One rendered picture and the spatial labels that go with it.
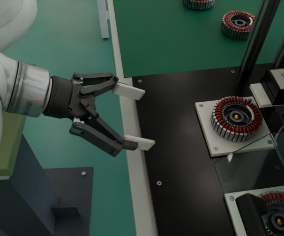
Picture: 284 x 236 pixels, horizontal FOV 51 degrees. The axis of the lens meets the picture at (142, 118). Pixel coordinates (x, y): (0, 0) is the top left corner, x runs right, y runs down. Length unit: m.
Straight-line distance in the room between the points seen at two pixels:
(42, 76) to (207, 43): 0.59
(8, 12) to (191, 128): 0.49
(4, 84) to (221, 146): 0.46
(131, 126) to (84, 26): 1.68
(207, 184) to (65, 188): 0.96
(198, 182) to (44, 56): 1.68
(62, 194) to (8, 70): 1.04
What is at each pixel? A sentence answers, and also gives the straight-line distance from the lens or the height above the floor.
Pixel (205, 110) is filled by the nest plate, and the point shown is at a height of 0.78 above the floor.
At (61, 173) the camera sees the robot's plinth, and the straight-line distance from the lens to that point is 1.54.
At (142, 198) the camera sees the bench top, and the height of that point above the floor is 0.75.
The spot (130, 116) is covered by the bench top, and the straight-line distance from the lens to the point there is 0.76.
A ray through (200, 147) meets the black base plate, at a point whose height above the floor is 0.77.
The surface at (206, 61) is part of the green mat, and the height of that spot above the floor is 0.75.
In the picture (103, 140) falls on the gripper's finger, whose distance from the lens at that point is 0.54.
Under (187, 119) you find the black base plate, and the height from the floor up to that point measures 0.77.
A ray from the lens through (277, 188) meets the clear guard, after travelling 0.36.
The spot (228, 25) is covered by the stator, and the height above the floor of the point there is 0.78.
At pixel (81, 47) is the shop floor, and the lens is 2.16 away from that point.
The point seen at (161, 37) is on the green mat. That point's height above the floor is 0.75.
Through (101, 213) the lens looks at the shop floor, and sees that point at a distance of 1.44.
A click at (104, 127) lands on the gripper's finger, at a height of 0.90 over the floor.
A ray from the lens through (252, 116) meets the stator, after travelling 0.71.
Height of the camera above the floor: 1.35
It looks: 53 degrees down
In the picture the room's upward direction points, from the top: straight up
